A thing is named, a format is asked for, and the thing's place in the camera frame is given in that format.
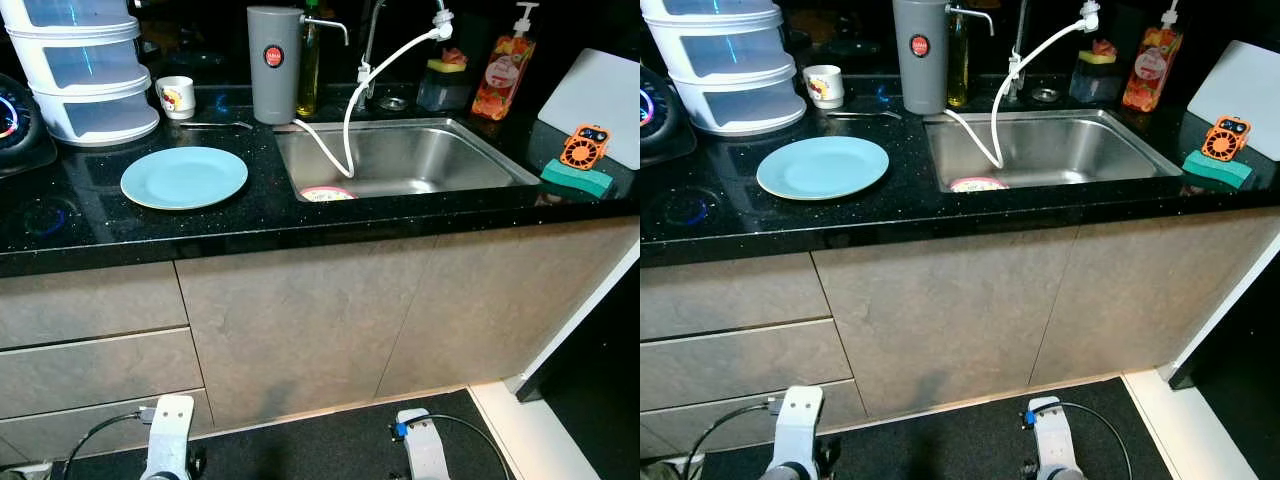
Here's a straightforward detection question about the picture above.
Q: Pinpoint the light blue floral plate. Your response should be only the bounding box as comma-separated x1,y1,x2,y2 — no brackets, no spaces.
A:
756,136,891,201
120,146,249,211

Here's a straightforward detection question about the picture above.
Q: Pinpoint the green sponge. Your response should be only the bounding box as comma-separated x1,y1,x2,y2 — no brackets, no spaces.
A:
540,158,616,199
1182,150,1255,191

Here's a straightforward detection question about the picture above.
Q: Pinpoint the beige drawer front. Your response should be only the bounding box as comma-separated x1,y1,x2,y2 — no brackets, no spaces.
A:
640,318,856,411
0,388,216,466
0,328,207,421
640,378,869,461
0,262,191,351
640,252,833,341

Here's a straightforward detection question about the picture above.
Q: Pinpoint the orange mini fan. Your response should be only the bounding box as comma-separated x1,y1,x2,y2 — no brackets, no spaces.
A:
1200,115,1253,161
558,123,613,171

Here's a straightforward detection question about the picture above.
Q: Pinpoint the white cutting board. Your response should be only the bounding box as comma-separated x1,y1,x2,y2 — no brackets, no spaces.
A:
537,48,641,171
1187,40,1280,163

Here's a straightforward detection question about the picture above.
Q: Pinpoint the beige cabinet door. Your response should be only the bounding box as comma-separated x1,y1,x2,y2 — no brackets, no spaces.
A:
1030,205,1280,389
375,215,641,401
812,225,1081,419
175,235,441,433

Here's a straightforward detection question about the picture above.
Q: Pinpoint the white tiered storage container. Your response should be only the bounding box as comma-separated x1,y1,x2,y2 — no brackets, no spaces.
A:
0,0,161,148
640,0,809,136

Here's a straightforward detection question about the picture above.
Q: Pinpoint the orange dish soap bottle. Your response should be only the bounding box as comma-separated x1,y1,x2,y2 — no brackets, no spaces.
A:
470,2,541,123
1120,0,1186,113

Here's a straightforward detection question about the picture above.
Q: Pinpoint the stainless steel sink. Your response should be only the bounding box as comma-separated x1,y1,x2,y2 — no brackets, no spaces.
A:
272,117,543,204
922,108,1186,194

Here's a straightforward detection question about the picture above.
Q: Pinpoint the small white printed cup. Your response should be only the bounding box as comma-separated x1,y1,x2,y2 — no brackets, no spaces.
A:
803,65,846,109
155,76,197,121

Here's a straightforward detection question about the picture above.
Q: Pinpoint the black sponge holder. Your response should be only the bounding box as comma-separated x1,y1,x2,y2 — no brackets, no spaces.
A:
1068,50,1123,104
416,60,471,113

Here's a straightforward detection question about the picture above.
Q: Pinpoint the grey water filter canister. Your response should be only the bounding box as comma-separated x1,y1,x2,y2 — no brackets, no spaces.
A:
892,0,996,115
247,6,351,126

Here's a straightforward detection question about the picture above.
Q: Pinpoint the chrome sink faucet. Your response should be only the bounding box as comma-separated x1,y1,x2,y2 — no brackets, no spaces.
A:
1005,0,1036,101
355,0,389,111

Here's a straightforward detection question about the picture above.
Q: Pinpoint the yellow oil bottle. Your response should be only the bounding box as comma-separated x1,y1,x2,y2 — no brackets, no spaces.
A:
945,0,971,109
295,0,323,118

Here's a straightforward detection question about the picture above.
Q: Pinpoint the black floor mat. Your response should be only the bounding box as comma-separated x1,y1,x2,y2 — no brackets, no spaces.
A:
690,375,1171,480
50,388,516,480

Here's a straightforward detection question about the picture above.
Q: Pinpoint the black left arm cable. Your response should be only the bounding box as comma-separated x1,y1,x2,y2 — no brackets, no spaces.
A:
688,398,786,480
62,405,156,480

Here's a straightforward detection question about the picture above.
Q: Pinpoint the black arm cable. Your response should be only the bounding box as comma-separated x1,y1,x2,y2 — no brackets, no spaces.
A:
688,398,786,480
1022,402,1136,480
390,413,513,480
62,405,156,480

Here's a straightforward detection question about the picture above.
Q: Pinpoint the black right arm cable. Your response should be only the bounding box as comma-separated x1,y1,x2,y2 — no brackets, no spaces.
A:
1022,402,1136,480
390,413,513,480

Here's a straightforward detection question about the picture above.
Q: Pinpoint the white water hose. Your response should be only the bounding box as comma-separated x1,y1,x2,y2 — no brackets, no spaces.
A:
292,28,441,179
942,20,1086,169

